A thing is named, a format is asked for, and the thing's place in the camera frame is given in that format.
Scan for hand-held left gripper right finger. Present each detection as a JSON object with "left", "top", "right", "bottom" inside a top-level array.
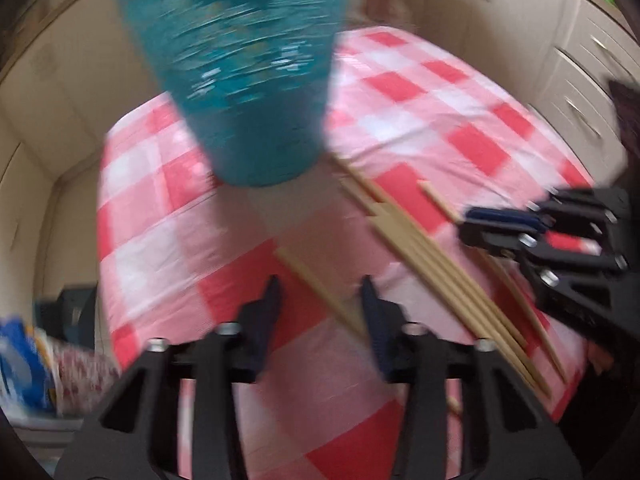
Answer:
[{"left": 361, "top": 275, "right": 586, "bottom": 480}]

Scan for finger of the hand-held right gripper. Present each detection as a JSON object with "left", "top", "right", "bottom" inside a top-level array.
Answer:
[
  {"left": 466, "top": 187, "right": 631, "bottom": 242},
  {"left": 458, "top": 224, "right": 640, "bottom": 342}
]

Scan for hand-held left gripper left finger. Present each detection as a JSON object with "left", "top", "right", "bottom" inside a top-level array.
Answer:
[{"left": 52, "top": 275, "right": 283, "bottom": 480}]

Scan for long wooden chopstick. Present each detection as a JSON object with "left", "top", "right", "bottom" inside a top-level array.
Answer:
[
  {"left": 419, "top": 180, "right": 568, "bottom": 383},
  {"left": 275, "top": 247, "right": 462, "bottom": 416}
]

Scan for set of wooden chopsticks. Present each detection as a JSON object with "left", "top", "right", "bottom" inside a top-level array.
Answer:
[{"left": 340, "top": 157, "right": 553, "bottom": 402}]

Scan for teal plastic basket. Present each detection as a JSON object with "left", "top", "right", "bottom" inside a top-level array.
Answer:
[{"left": 112, "top": 0, "right": 358, "bottom": 188}]

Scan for red checked tablecloth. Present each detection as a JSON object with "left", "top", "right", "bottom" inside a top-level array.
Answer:
[{"left": 97, "top": 27, "right": 597, "bottom": 480}]

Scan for cream cabinets with drawers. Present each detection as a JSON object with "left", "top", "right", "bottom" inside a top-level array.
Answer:
[{"left": 440, "top": 0, "right": 640, "bottom": 186}]

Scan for patterned plastic bag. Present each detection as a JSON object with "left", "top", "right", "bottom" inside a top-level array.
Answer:
[{"left": 50, "top": 345, "right": 123, "bottom": 417}]

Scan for blue shopping bag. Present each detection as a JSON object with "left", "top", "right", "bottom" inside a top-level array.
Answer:
[{"left": 0, "top": 317, "right": 57, "bottom": 413}]

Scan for cream sink counter cabinets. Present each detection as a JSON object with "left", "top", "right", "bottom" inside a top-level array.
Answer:
[{"left": 0, "top": 0, "right": 171, "bottom": 201}]

